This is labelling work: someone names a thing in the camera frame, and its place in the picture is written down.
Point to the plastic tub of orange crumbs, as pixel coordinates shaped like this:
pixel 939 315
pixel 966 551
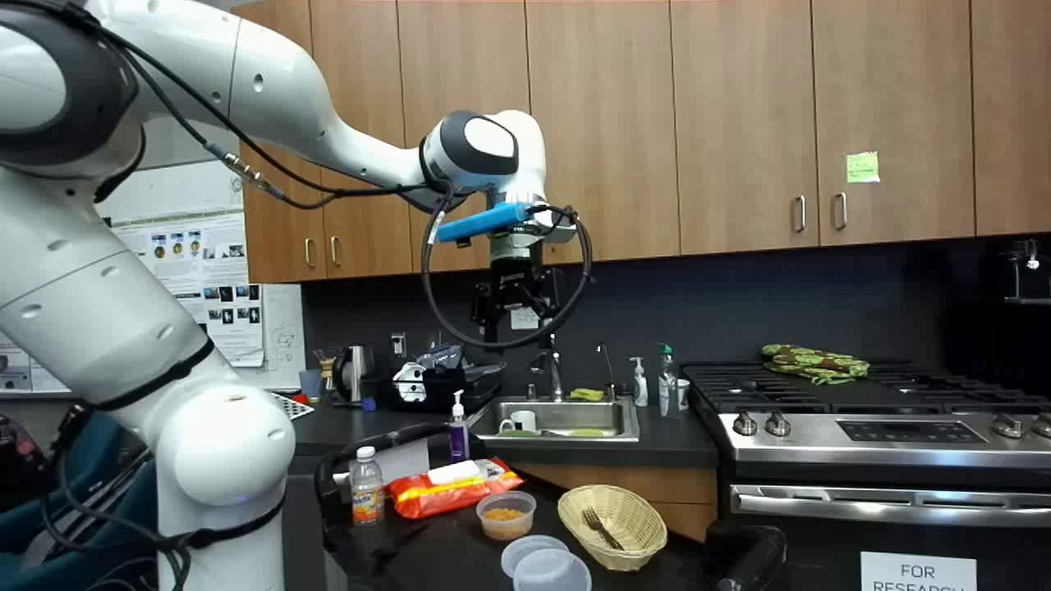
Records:
pixel 508 515

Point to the yellow sponge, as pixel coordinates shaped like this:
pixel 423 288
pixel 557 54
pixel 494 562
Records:
pixel 587 394

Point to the steel sink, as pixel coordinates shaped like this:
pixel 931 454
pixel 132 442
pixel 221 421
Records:
pixel 570 419

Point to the clear plastic lid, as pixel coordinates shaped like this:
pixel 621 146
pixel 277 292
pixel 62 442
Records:
pixel 522 546
pixel 557 573

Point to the wall poster with pictures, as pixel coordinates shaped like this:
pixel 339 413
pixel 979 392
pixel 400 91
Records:
pixel 201 283

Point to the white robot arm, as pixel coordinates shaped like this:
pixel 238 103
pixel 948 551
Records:
pixel 86 307

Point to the blue chair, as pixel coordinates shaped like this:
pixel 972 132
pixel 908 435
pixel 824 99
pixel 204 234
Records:
pixel 65 515

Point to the white printed sign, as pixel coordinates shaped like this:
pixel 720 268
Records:
pixel 918 573

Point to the brown spoon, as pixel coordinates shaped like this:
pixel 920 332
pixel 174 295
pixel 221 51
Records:
pixel 602 526

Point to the purple soap pump bottle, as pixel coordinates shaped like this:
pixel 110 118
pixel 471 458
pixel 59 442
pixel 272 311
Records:
pixel 456 432

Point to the blue wrist camera bar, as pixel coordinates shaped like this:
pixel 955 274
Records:
pixel 480 220

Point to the black coffee machine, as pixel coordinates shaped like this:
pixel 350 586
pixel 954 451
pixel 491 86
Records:
pixel 432 382

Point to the red wipes package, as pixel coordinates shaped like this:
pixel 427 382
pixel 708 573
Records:
pixel 443 493

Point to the green sticky note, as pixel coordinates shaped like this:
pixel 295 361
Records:
pixel 862 167

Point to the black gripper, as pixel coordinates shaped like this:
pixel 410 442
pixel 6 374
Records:
pixel 513 282

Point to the steel thermos jug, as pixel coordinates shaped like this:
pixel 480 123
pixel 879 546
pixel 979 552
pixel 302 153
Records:
pixel 351 374

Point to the clear spray bottle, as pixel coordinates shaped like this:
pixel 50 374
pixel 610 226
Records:
pixel 665 382

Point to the white soap dispenser bottle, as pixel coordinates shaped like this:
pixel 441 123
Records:
pixel 639 386

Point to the steel gas stove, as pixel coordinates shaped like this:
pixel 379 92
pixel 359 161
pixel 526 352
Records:
pixel 874 462

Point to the green vegetables on stove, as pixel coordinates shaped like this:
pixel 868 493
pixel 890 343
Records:
pixel 816 363

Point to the wooden wall cabinets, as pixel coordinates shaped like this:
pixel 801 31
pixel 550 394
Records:
pixel 701 120

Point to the white wall paper sheet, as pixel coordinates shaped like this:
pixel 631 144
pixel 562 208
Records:
pixel 283 332

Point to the chrome faucet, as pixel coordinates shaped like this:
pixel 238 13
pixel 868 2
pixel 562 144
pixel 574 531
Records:
pixel 557 374

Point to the oval wicker basket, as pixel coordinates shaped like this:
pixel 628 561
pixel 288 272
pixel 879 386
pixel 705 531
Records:
pixel 628 537

